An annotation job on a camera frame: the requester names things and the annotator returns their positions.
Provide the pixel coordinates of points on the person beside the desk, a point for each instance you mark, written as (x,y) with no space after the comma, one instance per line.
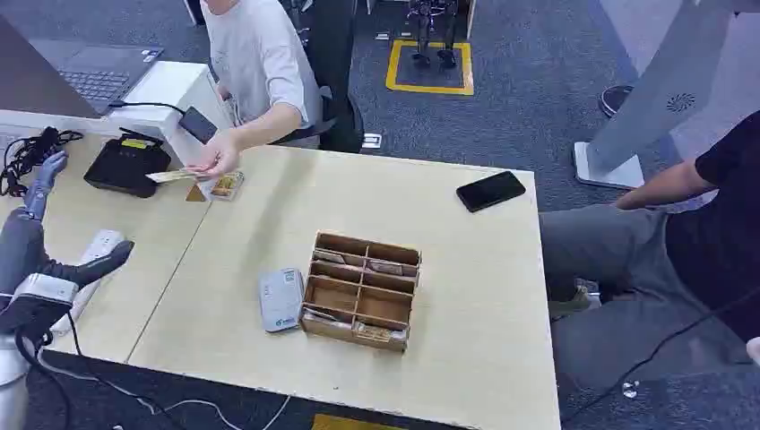
(683,267)

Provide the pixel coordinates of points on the pale card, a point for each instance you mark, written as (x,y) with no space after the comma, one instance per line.
(169,175)

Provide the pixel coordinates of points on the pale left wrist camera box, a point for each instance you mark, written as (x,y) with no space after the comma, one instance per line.
(46,291)

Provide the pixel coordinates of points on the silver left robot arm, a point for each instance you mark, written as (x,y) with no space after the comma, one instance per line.
(11,380)

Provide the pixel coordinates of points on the white cabinet box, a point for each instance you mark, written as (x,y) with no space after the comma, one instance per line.
(172,95)

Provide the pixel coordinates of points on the black office chair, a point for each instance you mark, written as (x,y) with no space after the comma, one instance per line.
(338,77)

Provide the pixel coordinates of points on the person's hand holding card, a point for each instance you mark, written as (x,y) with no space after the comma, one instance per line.
(220,157)

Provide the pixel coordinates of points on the seated person across desk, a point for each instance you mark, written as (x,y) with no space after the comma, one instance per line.
(258,59)

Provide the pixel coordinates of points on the small wooden triangle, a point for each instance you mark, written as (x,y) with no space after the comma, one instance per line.
(196,196)

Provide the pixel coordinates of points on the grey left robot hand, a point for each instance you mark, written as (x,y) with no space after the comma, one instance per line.
(21,249)

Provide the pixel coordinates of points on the grey laptop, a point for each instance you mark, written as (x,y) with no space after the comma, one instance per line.
(89,71)

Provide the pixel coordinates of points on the black power adapter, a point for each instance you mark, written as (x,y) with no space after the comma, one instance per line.
(197,124)

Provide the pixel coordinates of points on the white power strip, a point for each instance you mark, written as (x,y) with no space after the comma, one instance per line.
(98,246)

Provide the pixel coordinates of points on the grey card pack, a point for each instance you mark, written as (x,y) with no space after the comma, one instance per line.
(281,300)

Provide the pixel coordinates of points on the black card reader device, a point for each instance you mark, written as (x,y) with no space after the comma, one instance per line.
(126,166)

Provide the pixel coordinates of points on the black smartphone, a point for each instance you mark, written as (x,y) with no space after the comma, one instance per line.
(490,191)

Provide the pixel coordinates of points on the black robot legs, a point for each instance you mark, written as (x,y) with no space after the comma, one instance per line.
(432,35)

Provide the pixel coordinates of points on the pale shoe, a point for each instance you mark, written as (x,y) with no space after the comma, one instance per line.
(571,301)

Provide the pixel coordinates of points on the dark shoe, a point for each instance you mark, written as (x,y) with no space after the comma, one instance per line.
(615,99)

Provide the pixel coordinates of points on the white floor stand kiosk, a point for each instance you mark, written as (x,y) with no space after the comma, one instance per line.
(647,107)

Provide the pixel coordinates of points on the card in wooden box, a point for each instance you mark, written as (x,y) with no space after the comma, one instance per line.
(380,333)
(328,256)
(320,316)
(386,267)

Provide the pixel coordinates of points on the silver floor socket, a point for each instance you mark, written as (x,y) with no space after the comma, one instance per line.
(372,140)

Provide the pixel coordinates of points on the wooden compartment card box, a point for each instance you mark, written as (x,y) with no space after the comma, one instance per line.
(359,294)

